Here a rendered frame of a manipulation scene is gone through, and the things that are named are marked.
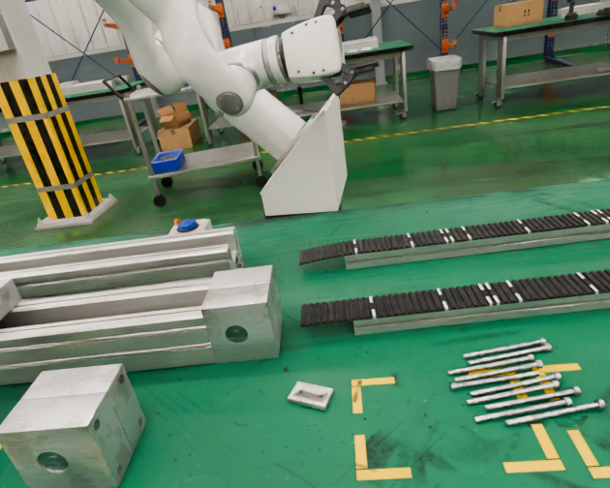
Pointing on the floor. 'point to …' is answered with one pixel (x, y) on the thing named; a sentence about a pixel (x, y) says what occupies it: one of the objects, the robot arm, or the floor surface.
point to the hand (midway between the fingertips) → (369, 37)
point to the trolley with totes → (167, 162)
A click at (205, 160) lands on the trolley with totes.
